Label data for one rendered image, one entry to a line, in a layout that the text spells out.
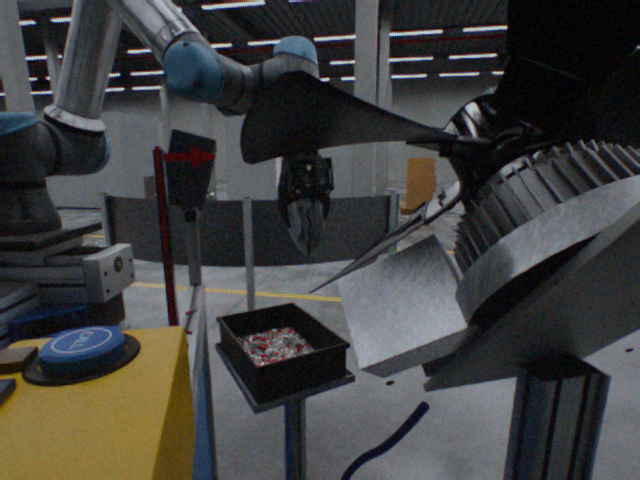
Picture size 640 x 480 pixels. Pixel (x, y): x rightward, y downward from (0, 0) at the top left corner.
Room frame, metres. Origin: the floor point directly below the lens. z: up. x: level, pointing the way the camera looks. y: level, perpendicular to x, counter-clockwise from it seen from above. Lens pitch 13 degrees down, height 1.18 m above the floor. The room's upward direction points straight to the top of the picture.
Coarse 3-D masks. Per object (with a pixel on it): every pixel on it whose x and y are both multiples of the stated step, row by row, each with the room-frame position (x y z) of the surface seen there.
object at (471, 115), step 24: (480, 96) 0.55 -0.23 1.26; (456, 120) 0.55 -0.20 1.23; (480, 120) 0.52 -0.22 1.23; (504, 120) 0.50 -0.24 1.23; (480, 144) 0.50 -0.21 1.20; (504, 144) 0.49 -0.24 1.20; (528, 144) 0.45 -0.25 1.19; (552, 144) 0.45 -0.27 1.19; (456, 168) 0.54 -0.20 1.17; (480, 168) 0.47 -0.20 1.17
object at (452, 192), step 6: (456, 180) 0.60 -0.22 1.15; (450, 186) 0.61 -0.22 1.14; (456, 186) 0.58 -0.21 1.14; (462, 186) 0.56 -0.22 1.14; (450, 192) 0.58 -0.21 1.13; (456, 192) 0.55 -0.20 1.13; (432, 198) 0.62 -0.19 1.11; (444, 198) 0.57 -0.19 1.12; (450, 198) 0.55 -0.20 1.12; (456, 198) 0.53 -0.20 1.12; (432, 204) 0.60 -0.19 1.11; (438, 204) 0.57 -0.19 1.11; (444, 204) 0.54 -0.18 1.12; (450, 204) 0.53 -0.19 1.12; (432, 210) 0.57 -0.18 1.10; (438, 210) 0.54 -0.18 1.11; (426, 216) 0.56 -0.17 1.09; (432, 216) 0.54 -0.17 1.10
